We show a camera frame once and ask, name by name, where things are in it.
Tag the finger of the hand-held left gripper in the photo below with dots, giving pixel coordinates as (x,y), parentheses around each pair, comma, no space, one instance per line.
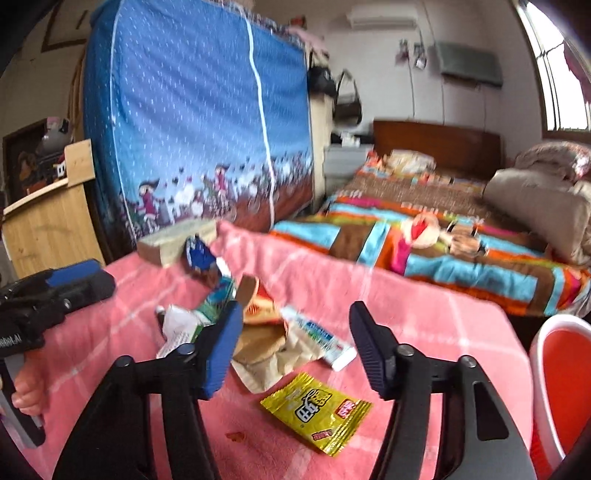
(90,288)
(69,274)

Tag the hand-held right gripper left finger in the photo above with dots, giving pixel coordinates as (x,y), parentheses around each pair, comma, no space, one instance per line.
(220,355)

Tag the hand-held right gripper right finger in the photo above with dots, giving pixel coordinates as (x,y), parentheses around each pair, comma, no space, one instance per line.
(369,350)

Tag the brown paper food bag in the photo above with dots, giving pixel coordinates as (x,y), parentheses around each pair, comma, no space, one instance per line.
(263,350)

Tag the white toothpaste tube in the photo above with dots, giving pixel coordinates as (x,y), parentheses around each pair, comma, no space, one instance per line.
(323,341)

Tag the white paper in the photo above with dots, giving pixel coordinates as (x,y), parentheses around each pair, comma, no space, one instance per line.
(178,323)

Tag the green white carton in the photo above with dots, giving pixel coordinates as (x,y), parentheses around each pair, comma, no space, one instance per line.
(217,300)

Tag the yellow snack packet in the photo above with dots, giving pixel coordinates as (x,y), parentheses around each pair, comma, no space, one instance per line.
(314,410)

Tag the blue snack wrapper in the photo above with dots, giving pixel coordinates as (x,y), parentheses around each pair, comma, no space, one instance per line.
(198,254)

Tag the red bin with white rim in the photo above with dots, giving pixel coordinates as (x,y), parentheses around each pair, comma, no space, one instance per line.
(568,369)

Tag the person's left hand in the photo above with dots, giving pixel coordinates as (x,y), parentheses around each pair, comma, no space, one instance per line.
(28,392)

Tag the light wooden cabinet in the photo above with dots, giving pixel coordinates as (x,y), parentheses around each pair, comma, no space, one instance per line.
(46,221)

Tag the pink checked cloth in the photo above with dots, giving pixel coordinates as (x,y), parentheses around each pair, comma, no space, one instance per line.
(415,300)

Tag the wooden block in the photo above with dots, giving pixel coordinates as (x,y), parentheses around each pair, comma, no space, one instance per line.
(171,244)

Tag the colourful patchwork bed blanket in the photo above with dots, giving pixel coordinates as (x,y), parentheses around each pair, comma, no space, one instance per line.
(369,240)

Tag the dark framed picture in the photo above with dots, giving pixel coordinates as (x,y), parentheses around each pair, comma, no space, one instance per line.
(23,161)

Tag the grey plush toy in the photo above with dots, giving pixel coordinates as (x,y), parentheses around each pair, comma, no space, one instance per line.
(55,136)

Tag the grey nightstand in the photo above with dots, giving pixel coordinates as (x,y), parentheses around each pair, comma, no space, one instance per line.
(341,168)

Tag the white plastic bag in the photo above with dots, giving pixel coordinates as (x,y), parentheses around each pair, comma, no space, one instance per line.
(408,162)

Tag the blue patterned mattress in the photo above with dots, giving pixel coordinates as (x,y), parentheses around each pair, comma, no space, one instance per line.
(184,115)

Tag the tissue box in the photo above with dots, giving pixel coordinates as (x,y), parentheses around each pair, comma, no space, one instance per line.
(351,139)

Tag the brown wooden headboard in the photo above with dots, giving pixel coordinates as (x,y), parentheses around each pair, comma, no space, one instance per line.
(438,143)

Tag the beige folded duvet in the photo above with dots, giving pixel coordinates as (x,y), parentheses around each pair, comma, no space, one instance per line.
(531,198)

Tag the brown handbag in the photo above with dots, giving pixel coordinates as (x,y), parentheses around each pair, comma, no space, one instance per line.
(348,108)

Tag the pink floral quilt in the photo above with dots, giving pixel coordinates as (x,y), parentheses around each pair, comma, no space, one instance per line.
(554,159)

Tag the black handbag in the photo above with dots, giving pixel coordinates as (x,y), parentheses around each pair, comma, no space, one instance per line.
(321,78)

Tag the pink clothes pile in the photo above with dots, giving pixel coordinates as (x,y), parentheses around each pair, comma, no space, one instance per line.
(307,39)

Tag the window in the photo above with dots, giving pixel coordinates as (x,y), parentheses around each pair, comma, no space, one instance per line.
(561,83)

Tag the white air conditioner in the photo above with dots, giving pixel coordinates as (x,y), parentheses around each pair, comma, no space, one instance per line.
(381,18)

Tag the pink hanging garment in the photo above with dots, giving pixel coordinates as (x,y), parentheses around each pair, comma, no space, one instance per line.
(579,69)

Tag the wall hanging ornaments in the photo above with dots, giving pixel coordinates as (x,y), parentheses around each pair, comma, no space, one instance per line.
(418,53)

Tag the grey covered wall television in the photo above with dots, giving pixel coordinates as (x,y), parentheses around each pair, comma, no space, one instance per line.
(468,64)

